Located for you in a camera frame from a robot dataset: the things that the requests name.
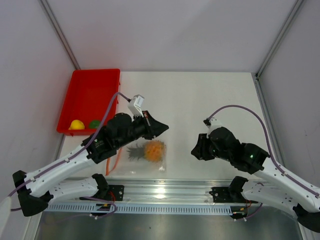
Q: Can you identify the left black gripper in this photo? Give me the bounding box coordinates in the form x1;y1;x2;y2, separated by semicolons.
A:
115;110;169;149

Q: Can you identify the toy pineapple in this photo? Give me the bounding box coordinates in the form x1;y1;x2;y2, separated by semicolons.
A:
126;140;166;163

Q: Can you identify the clear zip top bag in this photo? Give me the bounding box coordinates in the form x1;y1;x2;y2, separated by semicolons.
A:
105;139;167;176

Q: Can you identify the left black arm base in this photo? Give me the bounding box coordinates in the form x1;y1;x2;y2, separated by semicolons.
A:
88;173;125;202

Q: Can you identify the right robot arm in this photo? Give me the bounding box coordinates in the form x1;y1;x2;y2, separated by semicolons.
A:
191;127;320;233

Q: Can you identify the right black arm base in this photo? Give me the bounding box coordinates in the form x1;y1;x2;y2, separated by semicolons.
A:
209;176;249;204

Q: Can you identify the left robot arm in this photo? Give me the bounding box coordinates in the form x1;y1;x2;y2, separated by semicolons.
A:
12;110;169;217

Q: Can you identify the green toy lime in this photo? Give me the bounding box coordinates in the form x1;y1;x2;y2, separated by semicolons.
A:
88;119;101;129

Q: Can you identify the red plastic bin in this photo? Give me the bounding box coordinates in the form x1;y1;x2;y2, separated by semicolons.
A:
56;68;121;136

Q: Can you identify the yellow toy lemon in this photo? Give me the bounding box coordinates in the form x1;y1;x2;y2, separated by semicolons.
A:
68;119;85;130

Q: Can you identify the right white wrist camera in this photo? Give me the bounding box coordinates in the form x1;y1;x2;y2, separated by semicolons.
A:
203;117;223;134

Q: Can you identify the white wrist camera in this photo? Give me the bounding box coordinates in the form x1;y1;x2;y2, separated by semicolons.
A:
127;94;145;117
203;117;223;134

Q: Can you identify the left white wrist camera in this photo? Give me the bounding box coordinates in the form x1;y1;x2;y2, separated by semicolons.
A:
127;94;145;117

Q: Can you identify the aluminium mounting rail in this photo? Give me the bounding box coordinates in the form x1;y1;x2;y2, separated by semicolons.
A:
47;177;276;206

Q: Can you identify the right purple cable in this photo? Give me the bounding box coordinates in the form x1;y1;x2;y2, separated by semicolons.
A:
203;104;320;200

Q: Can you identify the purple cable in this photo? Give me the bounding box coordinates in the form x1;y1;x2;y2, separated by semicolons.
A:
203;104;320;200
7;92;132;212

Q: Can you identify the white slotted cable duct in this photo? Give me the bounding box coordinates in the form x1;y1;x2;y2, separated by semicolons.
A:
46;202;233;216

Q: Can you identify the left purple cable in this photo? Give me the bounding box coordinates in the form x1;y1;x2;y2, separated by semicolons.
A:
7;92;132;212

